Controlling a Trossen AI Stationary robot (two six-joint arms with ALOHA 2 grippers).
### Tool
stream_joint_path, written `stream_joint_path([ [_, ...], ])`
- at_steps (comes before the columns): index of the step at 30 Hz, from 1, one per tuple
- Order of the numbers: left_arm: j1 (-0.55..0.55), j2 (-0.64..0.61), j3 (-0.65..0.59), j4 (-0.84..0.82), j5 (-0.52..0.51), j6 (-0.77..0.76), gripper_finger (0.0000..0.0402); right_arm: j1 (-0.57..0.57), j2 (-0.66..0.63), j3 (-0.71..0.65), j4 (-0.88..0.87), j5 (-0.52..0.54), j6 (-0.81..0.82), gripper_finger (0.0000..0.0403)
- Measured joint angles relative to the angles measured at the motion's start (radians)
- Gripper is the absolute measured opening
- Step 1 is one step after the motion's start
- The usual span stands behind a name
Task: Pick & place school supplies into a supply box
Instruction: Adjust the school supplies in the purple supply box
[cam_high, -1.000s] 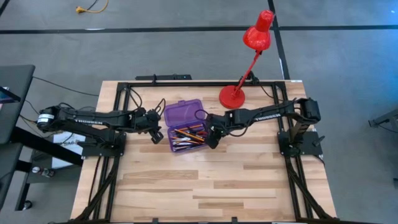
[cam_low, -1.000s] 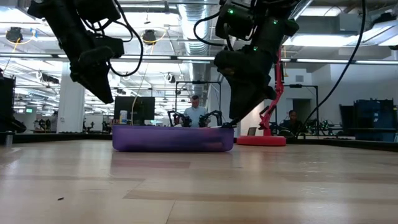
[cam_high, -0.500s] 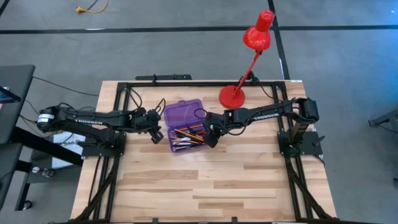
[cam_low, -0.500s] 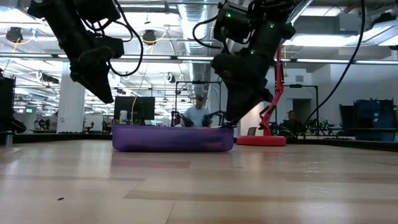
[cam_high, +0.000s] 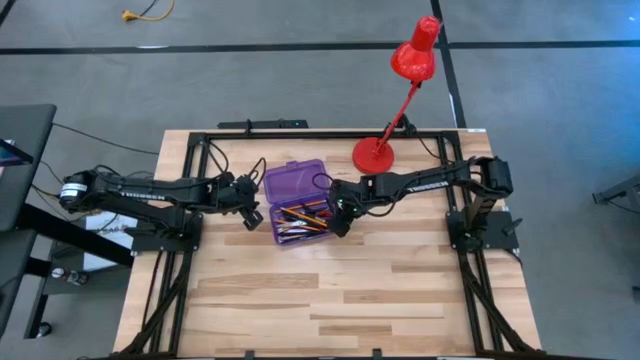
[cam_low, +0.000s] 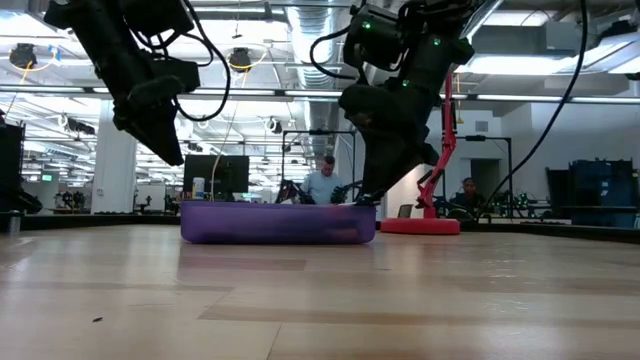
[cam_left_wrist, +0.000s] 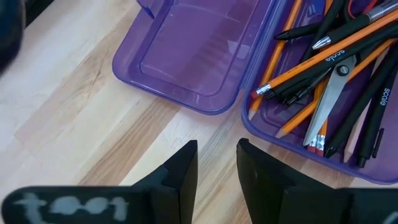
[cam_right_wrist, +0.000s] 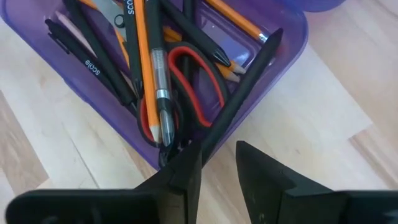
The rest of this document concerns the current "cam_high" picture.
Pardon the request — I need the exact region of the black power strip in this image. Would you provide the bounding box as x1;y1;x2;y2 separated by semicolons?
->
217;118;310;130

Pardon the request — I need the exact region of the yellow floor cable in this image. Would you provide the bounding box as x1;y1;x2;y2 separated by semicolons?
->
121;0;176;23

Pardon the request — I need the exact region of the white box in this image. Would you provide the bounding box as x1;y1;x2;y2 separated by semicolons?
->
82;208;147;272

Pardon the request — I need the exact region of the tablet screen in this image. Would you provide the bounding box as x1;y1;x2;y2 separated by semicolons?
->
0;138;35;167

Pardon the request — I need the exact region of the black aluminium table frame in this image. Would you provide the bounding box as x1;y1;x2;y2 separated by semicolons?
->
79;130;596;360

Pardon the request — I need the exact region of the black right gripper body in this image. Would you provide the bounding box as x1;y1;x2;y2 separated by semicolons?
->
327;178;375;217

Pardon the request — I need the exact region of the black side desk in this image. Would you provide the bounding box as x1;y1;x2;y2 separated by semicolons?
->
0;103;136;341

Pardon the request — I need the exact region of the black floor cable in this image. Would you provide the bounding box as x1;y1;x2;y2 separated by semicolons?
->
52;122;161;156

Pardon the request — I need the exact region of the purple plastic supply box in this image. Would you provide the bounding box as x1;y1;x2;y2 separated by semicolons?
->
262;158;337;247

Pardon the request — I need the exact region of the red desk lamp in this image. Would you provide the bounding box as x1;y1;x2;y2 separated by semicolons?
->
351;15;442;177

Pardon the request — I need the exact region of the black chair base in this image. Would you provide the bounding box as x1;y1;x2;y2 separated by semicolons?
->
592;173;640;206

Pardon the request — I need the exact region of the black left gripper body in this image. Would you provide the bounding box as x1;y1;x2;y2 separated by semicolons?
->
219;171;262;215

